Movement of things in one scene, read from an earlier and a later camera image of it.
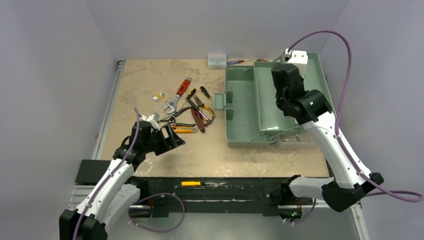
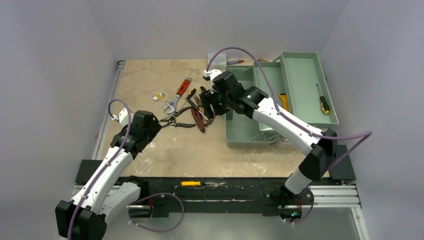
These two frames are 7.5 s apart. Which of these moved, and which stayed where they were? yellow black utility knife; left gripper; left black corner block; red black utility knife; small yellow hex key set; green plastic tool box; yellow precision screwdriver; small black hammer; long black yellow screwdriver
Moved: yellow black utility knife; long black yellow screwdriver; left gripper
Stayed: yellow precision screwdriver; left black corner block; small black hammer; small yellow hex key set; red black utility knife; green plastic tool box
